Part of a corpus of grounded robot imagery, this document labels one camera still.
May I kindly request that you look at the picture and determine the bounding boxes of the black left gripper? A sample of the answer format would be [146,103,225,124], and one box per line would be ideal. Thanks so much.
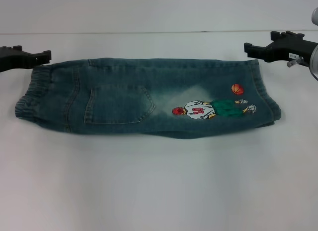
[0,45,52,73]

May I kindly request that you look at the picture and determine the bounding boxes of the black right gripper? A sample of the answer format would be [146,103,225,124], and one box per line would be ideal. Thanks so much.
[244,31,318,65]

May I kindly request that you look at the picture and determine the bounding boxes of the blue denim shorts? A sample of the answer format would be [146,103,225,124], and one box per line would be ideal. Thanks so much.
[14,57,283,140]

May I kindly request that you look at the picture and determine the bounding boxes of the right arm metal plug cable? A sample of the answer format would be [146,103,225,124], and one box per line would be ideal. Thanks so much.
[287,56,304,68]

